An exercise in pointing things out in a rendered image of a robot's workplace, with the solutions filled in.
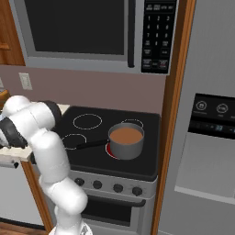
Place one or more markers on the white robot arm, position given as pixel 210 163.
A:
pixel 50 153

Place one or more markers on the grey saucepan with hot chocolate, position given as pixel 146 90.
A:
pixel 126 142

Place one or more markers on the black glass hob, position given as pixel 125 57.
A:
pixel 91 162

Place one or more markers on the wooden side panel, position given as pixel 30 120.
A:
pixel 171 101

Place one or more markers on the silver microwave oven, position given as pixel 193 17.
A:
pixel 91 62

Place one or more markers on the black oven knob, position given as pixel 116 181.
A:
pixel 137 191
pixel 79 181
pixel 97 184
pixel 118 188

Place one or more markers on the oven door with dark window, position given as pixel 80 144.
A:
pixel 113 214

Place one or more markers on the microwave door with dark window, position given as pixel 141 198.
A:
pixel 76 27

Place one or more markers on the grey fridge with dispenser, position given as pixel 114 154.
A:
pixel 208 171

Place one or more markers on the wooden base cabinet panel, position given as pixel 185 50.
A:
pixel 35 195

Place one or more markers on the grey dishwasher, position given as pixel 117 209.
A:
pixel 15 195

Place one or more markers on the wooden wall cupboard door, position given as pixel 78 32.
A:
pixel 10 27

